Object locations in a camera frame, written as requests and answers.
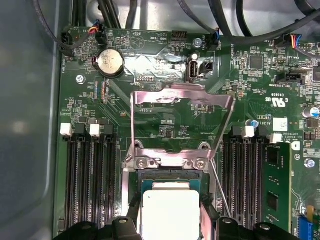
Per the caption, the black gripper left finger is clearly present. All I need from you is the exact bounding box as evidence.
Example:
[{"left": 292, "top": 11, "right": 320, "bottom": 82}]
[{"left": 52, "top": 191, "right": 144, "bottom": 240}]

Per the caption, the metal socket cover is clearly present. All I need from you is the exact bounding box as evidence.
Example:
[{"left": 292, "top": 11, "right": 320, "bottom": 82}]
[{"left": 130, "top": 83, "right": 237, "bottom": 168}]

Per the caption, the green RAM stick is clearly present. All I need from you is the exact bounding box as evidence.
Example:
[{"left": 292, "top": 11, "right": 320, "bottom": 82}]
[{"left": 264, "top": 141, "right": 293, "bottom": 233}]

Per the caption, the thick black cable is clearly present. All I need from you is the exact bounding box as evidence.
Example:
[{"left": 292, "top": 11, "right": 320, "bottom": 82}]
[{"left": 207, "top": 0, "right": 320, "bottom": 45}]

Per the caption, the silver coin battery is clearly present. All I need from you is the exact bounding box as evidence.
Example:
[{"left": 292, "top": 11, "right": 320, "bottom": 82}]
[{"left": 96, "top": 48, "right": 125, "bottom": 79}]

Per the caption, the CPU socket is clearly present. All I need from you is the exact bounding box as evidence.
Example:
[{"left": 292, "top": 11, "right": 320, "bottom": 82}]
[{"left": 121, "top": 139, "right": 216, "bottom": 240}]

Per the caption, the thin metal locking lever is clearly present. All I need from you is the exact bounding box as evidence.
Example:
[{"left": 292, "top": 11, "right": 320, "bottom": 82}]
[{"left": 210, "top": 158, "right": 233, "bottom": 219}]

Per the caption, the internal USB port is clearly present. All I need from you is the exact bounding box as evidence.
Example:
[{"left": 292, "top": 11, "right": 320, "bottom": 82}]
[{"left": 186, "top": 52, "right": 201, "bottom": 85}]

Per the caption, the green motherboard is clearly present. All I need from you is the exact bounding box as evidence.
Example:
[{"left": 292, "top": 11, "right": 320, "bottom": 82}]
[{"left": 53, "top": 23, "right": 320, "bottom": 240}]

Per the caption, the black RAM slot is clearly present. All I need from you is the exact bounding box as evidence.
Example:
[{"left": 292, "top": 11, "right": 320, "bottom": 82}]
[
  {"left": 102, "top": 124, "right": 118, "bottom": 223},
  {"left": 248, "top": 126, "right": 268, "bottom": 225},
  {"left": 89, "top": 123, "right": 106, "bottom": 225},
  {"left": 221, "top": 126, "right": 243, "bottom": 225},
  {"left": 234, "top": 125, "right": 256, "bottom": 225},
  {"left": 74, "top": 123, "right": 92, "bottom": 226},
  {"left": 60, "top": 123, "right": 79, "bottom": 226}
]

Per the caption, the silver CPU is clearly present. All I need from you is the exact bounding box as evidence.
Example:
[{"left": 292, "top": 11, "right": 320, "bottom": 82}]
[{"left": 139, "top": 177, "right": 202, "bottom": 240}]

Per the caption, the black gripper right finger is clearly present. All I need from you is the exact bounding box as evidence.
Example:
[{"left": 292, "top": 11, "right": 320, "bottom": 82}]
[{"left": 200, "top": 191, "right": 300, "bottom": 240}]

